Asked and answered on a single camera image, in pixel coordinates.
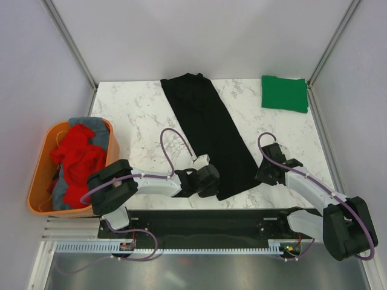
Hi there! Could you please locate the black t shirt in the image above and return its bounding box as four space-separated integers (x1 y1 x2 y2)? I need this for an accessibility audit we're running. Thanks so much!
160 73 260 201

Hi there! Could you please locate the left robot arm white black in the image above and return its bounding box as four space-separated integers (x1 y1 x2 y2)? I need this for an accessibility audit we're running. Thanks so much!
80 156 220 237

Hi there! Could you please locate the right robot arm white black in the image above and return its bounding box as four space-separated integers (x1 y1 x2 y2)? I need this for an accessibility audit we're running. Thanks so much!
256 143 378 261

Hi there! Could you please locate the folded green t shirt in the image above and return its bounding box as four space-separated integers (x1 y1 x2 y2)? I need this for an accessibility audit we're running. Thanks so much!
261 76 308 114

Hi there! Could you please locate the grey t shirt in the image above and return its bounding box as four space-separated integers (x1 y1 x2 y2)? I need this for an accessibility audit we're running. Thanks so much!
50 116 111 211

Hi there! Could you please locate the red t shirt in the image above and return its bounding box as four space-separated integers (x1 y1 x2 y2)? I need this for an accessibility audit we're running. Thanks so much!
47 123 108 209

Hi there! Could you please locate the orange plastic basket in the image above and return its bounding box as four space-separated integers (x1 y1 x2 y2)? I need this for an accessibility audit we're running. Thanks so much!
27 117 120 218

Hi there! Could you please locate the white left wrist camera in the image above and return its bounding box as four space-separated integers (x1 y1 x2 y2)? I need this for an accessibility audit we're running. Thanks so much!
192 154 210 170

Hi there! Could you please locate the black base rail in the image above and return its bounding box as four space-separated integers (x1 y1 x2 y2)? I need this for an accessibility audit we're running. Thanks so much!
97 209 300 251

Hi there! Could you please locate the right aluminium frame post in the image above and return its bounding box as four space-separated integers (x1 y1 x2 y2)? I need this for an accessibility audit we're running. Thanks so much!
307 0 363 88

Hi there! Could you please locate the aluminium frame post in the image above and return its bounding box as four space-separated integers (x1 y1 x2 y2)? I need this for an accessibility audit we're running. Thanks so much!
307 0 363 88
42 0 99 91

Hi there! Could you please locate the white slotted cable duct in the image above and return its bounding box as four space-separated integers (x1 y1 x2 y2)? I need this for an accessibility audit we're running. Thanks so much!
56 240 297 255

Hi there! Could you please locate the left aluminium frame post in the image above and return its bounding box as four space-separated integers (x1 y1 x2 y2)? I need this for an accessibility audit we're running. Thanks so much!
42 0 99 91

